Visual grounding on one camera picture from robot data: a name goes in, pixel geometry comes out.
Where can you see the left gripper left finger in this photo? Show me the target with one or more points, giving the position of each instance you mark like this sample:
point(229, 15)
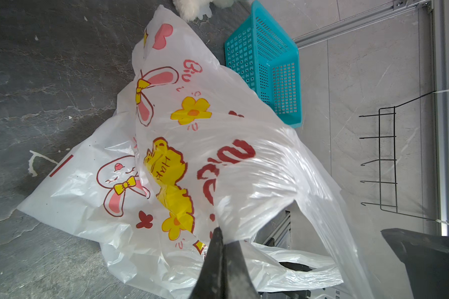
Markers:
point(210, 284)

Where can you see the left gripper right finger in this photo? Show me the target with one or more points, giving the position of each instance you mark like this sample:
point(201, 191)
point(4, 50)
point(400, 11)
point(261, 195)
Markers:
point(236, 280)

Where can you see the black wire hook rack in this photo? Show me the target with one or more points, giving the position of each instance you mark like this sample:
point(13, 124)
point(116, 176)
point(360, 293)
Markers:
point(381, 113)

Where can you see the teal plastic basket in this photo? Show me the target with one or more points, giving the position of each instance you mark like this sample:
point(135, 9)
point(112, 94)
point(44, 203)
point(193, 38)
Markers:
point(267, 59)

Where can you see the white plush bear toy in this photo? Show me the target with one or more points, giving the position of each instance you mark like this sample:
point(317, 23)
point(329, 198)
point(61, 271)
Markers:
point(189, 10)

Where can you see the white printed plastic bag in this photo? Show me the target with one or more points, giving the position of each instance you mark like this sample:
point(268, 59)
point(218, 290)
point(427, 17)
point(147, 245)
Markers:
point(191, 148)

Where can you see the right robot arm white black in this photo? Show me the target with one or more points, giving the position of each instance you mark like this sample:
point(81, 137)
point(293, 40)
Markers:
point(426, 259)

